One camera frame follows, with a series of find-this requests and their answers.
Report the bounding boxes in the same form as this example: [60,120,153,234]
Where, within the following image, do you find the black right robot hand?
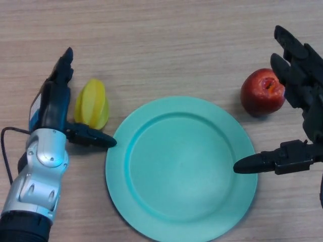
[233,25,323,175]

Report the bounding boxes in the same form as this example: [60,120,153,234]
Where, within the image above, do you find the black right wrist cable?
[318,173,323,207]

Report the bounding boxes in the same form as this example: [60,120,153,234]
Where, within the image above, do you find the red apple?
[240,68,287,117]

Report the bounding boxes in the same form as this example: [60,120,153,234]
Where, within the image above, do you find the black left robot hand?
[28,47,118,148]

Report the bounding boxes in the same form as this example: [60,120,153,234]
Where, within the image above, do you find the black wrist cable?
[1,127,32,184]
[318,173,323,207]

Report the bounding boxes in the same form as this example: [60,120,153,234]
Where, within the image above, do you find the green round plate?
[105,95,258,240]

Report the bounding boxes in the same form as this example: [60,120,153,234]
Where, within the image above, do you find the yellow starfruit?
[73,79,110,131]

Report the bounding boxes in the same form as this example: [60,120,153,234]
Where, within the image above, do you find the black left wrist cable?
[1,127,32,184]

